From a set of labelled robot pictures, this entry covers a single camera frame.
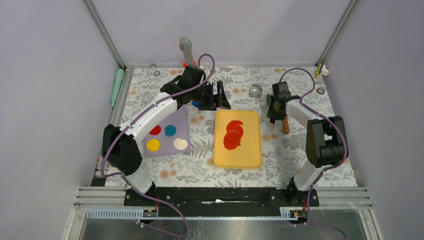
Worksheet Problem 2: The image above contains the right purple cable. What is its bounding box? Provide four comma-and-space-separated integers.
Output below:
278, 68, 350, 240

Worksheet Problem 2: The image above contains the round metal cutter ring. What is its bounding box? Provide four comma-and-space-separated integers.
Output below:
248, 84, 263, 99

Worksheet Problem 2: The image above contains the flat yellow dough disc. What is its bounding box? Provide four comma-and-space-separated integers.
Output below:
145, 138, 161, 152

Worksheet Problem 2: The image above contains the grey microphone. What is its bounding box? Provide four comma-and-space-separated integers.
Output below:
178, 36, 195, 66

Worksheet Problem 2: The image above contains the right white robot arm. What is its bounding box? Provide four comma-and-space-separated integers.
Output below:
266, 81, 349, 206

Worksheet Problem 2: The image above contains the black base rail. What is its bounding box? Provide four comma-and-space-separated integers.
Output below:
123, 187, 320, 218

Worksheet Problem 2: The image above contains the flat white dough disc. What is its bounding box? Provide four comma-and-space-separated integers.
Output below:
173, 138, 189, 150

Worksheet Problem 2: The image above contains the small blue dough piece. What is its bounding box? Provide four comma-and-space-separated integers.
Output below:
191, 101, 200, 109

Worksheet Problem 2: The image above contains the metal dough scraper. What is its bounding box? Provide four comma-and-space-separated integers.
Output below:
269, 116, 290, 135

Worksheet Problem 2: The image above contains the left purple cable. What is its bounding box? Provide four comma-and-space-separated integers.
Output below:
100, 53, 217, 239

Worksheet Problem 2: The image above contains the white corner clip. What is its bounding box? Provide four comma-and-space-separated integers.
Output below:
314, 63, 330, 78

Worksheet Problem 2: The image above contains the purple cable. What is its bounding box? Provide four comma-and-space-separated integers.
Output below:
100, 53, 217, 239
278, 68, 350, 240

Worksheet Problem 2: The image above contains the flat red dough disc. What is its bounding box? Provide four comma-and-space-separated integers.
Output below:
149, 125, 162, 136

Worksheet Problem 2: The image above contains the flat blue dough disc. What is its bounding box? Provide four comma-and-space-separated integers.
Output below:
164, 125, 177, 137

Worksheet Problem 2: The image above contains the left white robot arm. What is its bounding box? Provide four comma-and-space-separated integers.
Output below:
101, 65, 231, 206

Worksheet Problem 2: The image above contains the red dough ball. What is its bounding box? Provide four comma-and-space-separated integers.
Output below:
223, 120, 244, 150

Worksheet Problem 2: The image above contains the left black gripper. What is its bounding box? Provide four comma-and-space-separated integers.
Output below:
190, 80, 230, 111

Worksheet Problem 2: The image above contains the purple tray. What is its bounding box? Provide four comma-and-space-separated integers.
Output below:
142, 105, 190, 158

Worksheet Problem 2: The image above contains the yellow tray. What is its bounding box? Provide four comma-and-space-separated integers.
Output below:
213, 110, 263, 170

